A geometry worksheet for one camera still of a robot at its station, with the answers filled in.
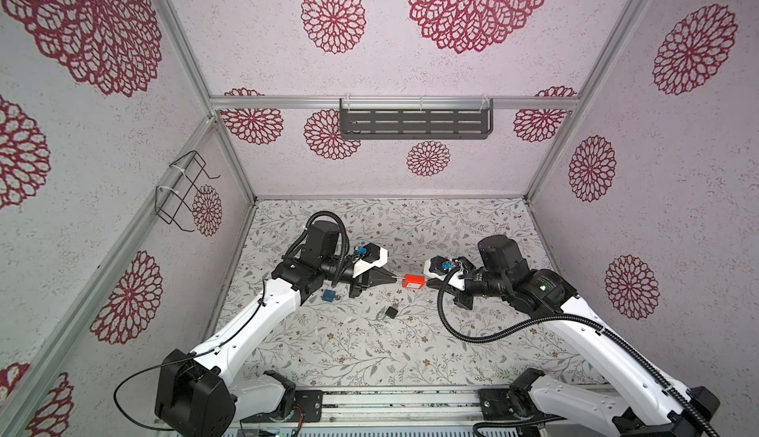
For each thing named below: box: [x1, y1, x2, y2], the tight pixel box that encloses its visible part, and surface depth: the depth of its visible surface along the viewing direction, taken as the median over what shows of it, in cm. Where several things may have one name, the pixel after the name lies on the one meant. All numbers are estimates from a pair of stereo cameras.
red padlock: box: [401, 273, 426, 290], surface depth 69 cm
